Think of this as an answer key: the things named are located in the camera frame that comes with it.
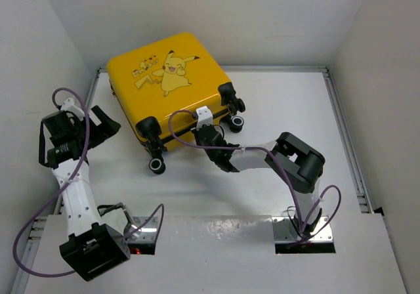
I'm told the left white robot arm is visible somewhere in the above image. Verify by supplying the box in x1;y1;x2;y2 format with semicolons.
39;99;131;281

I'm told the purple cable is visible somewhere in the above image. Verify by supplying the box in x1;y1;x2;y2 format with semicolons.
167;110;342;245
12;87;165;278

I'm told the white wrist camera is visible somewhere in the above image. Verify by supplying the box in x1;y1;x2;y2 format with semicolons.
60;97;85;121
196;106;213;130

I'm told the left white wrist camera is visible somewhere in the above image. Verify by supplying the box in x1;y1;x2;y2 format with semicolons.
60;97;85;121

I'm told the yellow suitcase with grey lining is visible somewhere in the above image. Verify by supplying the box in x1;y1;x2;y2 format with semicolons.
106;32;245;175

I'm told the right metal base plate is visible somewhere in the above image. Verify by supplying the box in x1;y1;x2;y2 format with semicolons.
272;216;334;245

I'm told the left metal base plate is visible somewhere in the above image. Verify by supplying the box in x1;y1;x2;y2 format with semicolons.
125;217;159;243

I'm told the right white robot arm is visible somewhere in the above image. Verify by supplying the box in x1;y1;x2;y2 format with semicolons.
193;125;326;238

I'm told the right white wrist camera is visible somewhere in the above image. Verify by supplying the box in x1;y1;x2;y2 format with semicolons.
196;106;213;130

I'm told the metal base plate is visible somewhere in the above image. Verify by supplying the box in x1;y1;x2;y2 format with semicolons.
272;216;334;245
125;217;159;243

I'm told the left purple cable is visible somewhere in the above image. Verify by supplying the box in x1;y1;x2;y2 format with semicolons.
12;87;165;278

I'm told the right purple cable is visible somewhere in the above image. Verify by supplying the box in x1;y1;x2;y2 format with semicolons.
167;110;342;245

